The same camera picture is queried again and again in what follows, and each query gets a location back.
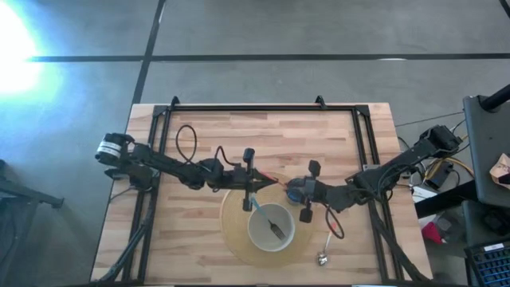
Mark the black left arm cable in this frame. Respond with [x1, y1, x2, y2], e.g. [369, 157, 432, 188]
[175, 124, 240, 167]

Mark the brown crumpled paper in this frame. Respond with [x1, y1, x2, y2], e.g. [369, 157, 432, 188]
[488, 152, 510, 189]

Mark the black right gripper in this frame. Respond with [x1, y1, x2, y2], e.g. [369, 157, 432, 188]
[286, 159, 326, 224]

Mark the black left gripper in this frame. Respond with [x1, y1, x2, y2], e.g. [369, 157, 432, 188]
[232, 147, 279, 212]

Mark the black floor stand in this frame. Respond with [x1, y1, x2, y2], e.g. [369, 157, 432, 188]
[0, 158, 65, 210]

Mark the grey ceramic bowl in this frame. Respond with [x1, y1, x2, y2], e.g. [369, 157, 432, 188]
[247, 202, 296, 253]

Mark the black power box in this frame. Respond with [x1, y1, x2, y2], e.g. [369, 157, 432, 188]
[425, 161, 455, 189]

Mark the black angled bar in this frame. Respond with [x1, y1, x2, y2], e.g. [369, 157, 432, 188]
[414, 181, 477, 219]

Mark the black metal table frame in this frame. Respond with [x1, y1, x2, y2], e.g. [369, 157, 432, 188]
[92, 95, 434, 286]

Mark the black backlit keyboard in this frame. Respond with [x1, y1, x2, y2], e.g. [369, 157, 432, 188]
[465, 238, 510, 287]

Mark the black pole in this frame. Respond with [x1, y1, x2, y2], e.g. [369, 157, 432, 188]
[479, 83, 510, 112]

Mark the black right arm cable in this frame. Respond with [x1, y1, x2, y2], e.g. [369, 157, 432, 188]
[324, 202, 346, 240]

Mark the red object on floor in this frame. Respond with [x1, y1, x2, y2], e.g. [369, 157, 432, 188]
[421, 221, 444, 245]

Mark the white paper on floor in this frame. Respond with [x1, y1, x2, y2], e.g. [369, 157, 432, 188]
[410, 183, 431, 204]

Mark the fork with teal handle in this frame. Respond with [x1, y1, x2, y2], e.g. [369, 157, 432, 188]
[249, 195, 288, 242]

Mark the round yellow woven placemat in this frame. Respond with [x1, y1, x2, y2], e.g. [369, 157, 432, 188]
[218, 171, 316, 269]

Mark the blue mesh cup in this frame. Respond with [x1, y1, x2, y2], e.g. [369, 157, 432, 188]
[285, 178, 306, 205]

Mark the dark grey side table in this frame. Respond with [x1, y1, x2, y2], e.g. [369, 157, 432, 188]
[463, 94, 510, 208]

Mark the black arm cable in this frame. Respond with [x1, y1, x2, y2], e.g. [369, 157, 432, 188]
[175, 124, 240, 167]
[324, 202, 346, 240]

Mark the thin grey floor cable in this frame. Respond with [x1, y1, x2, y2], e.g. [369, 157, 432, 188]
[395, 111, 465, 128]

